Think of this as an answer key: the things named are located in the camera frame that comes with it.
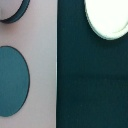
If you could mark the cream round plate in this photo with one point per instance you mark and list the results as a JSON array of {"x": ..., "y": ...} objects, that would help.
[{"x": 107, "y": 18}]

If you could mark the black table mat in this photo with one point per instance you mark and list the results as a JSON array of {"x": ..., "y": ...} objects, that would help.
[{"x": 92, "y": 73}]

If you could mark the pink stove top board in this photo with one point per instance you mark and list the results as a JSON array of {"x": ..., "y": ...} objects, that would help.
[{"x": 35, "y": 36}]

